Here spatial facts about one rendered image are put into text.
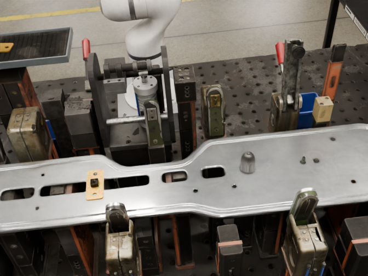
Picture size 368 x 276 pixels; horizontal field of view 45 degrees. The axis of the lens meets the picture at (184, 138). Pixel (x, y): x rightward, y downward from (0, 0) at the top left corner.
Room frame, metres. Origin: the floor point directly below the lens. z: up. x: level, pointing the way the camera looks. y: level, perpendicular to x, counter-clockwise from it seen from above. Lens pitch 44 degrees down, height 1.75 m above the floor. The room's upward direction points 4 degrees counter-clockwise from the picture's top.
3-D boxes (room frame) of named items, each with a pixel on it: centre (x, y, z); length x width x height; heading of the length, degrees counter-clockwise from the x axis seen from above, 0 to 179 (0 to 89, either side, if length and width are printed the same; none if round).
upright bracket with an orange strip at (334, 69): (0.83, -0.36, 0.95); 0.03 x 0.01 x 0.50; 93
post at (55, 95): (0.86, 0.31, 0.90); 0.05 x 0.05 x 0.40; 3
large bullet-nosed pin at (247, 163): (0.66, -0.14, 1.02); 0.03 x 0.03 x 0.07
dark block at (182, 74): (0.87, -0.01, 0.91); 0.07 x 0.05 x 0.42; 3
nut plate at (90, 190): (0.65, 0.20, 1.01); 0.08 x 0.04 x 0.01; 4
